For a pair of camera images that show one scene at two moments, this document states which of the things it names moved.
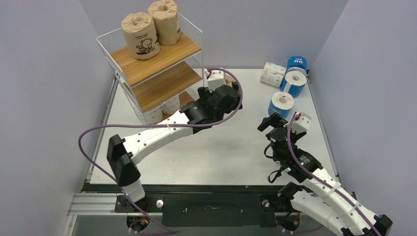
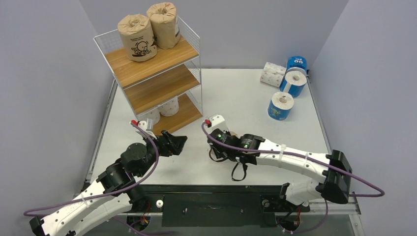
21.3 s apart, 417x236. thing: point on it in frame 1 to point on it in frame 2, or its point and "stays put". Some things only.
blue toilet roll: [281, 103] stays put
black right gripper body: [272, 122] to [216, 147]
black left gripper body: [205, 94] to [163, 148]
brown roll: [166, 22] stays put
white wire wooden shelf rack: [159, 86] stays put
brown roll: [141, 36] stays put
